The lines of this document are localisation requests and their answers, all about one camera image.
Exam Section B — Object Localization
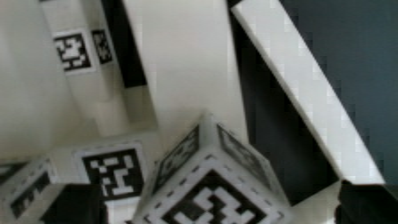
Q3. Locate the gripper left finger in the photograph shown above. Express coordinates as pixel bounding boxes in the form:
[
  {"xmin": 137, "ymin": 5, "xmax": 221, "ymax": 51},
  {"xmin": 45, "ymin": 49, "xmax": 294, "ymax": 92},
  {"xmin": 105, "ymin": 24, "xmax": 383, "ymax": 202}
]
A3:
[{"xmin": 17, "ymin": 181, "xmax": 113, "ymax": 224}]

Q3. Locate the white U-shaped fence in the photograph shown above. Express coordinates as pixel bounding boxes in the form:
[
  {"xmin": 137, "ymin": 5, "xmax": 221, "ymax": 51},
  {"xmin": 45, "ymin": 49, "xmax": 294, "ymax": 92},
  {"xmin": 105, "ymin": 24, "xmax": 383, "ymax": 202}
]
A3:
[{"xmin": 230, "ymin": 0, "xmax": 388, "ymax": 208}]

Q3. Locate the white tagged block part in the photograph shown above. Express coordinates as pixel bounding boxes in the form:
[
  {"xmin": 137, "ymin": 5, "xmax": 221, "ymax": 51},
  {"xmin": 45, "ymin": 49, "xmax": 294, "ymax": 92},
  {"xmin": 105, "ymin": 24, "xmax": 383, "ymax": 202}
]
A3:
[{"xmin": 132, "ymin": 115, "xmax": 294, "ymax": 224}]

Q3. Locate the white chair back frame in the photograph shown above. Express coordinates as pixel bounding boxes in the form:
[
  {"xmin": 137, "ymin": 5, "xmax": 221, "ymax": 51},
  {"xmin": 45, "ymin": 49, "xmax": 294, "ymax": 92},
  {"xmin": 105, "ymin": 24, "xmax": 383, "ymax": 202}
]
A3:
[{"xmin": 0, "ymin": 0, "xmax": 251, "ymax": 224}]

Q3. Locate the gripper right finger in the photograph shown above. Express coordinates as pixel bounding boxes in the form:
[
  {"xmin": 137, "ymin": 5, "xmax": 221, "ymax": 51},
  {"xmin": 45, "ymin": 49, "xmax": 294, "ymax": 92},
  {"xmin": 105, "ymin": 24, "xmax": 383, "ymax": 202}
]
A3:
[{"xmin": 335, "ymin": 180, "xmax": 398, "ymax": 224}]

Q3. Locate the white chair leg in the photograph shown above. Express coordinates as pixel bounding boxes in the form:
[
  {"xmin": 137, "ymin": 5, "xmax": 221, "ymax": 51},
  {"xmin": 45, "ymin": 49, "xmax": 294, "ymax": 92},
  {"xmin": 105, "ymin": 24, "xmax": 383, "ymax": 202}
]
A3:
[{"xmin": 0, "ymin": 156, "xmax": 57, "ymax": 224}]

